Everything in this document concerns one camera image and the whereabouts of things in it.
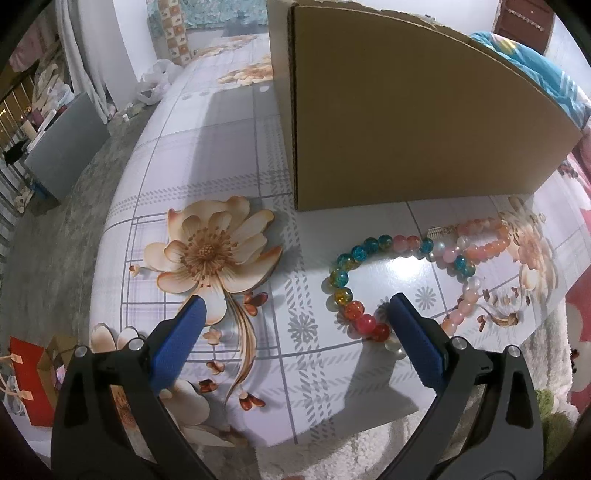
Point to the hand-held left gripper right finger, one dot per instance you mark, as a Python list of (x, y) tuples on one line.
[(415, 341)]

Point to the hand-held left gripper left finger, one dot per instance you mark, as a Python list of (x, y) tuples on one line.
[(180, 341)]

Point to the brown cardboard box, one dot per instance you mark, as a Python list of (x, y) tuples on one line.
[(415, 115)]

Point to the white fluffy rug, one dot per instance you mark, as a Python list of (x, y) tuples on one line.
[(545, 355)]

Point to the small brown carton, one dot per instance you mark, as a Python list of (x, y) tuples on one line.
[(51, 360)]

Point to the red gift bag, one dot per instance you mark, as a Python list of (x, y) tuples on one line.
[(27, 374)]

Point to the beige slipper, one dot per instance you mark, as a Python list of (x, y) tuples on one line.
[(21, 203)]

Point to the grey cabinet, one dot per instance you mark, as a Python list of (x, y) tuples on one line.
[(69, 147)]

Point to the white plastic bag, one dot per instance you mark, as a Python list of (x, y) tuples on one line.
[(154, 81)]

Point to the white curtain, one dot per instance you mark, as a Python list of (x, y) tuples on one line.
[(87, 55)]

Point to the teal floral blanket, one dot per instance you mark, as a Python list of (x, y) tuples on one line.
[(549, 69)]

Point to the orange checkered cloth strip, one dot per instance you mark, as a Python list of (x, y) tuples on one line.
[(173, 32)]

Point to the pink hanging garment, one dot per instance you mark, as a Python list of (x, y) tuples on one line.
[(23, 50)]

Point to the brown wooden door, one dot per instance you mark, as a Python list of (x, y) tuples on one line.
[(524, 18)]

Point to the teal patterned wall cloth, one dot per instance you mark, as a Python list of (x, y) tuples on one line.
[(217, 11)]

